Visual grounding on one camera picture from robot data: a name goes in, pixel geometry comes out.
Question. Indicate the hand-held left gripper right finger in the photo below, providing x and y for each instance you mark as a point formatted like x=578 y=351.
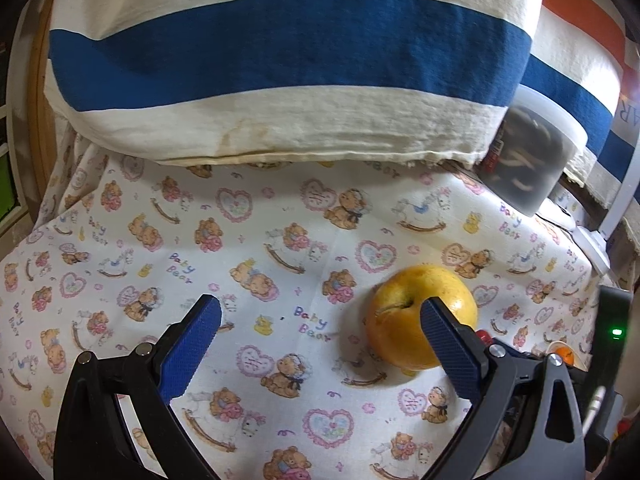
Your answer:
x=450 y=350

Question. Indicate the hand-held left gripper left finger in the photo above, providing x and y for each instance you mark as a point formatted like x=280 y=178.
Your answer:
x=192 y=345

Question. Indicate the striped cloth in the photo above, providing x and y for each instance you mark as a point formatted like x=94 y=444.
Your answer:
x=300 y=35

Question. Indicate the small dark red apple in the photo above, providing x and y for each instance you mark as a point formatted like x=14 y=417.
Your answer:
x=482 y=335

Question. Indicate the small tangerine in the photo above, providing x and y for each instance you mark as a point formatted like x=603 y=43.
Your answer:
x=566 y=356

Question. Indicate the wooden door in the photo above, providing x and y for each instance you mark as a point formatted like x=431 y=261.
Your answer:
x=42 y=110

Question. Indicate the white remote control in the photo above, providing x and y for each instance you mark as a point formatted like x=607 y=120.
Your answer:
x=562 y=215

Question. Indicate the white desk lamp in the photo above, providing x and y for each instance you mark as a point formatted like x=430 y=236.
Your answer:
x=595 y=252

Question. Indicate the bear print cloth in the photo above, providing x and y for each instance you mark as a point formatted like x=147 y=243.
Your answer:
x=300 y=240

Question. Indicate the lidded clear plastic container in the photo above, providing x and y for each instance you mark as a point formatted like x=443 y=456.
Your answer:
x=525 y=170

